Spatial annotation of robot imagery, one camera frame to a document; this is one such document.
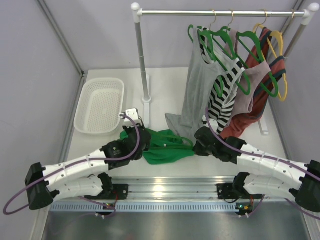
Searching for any green tank top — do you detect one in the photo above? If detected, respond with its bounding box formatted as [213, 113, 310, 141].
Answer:
[118, 128, 195, 166]

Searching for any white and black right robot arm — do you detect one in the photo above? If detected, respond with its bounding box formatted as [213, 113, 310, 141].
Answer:
[194, 126, 320, 213]

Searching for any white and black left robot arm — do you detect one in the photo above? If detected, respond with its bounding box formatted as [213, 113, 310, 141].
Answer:
[24, 125, 152, 210]

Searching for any black white striped tank top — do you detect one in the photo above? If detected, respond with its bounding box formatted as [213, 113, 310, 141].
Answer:
[202, 32, 237, 135]

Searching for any grey tank top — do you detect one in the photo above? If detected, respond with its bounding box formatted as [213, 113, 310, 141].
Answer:
[165, 27, 229, 143]

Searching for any pink tank top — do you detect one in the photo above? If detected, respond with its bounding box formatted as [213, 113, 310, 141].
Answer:
[219, 29, 271, 126]

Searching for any rust red tank top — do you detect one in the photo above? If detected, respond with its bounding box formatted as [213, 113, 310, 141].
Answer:
[220, 24, 288, 138]

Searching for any green hanger with striped top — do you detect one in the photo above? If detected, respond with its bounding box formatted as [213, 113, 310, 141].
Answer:
[197, 9, 252, 96]

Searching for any green hanger with pink top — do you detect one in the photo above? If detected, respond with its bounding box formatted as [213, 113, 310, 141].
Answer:
[236, 9, 280, 99]

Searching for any yellow hanger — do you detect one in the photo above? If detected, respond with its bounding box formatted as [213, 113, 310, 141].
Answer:
[252, 9, 297, 102]

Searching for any white plastic basket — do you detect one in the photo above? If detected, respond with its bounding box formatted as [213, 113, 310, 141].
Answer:
[73, 77, 125, 135]

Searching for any metal clothes rack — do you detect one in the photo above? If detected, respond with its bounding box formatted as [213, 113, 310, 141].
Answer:
[131, 2, 320, 128]

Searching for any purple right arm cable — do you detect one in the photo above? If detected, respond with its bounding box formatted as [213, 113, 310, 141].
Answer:
[204, 107, 320, 221]

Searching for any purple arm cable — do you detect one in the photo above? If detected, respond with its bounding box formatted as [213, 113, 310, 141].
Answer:
[204, 107, 320, 221]
[2, 113, 141, 216]

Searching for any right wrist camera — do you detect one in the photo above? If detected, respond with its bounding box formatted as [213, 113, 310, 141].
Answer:
[202, 116, 219, 132]

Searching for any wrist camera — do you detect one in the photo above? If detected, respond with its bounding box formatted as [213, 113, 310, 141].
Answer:
[202, 116, 219, 132]
[119, 108, 144, 128]

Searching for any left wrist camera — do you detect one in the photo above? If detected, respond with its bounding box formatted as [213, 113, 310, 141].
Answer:
[119, 108, 144, 128]

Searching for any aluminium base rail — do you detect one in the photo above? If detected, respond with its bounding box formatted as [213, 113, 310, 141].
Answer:
[62, 176, 313, 201]

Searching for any grey slotted cable duct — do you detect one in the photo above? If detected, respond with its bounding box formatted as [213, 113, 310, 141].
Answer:
[50, 201, 252, 213]

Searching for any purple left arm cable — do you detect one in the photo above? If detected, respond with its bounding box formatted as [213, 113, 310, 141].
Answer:
[2, 113, 141, 216]

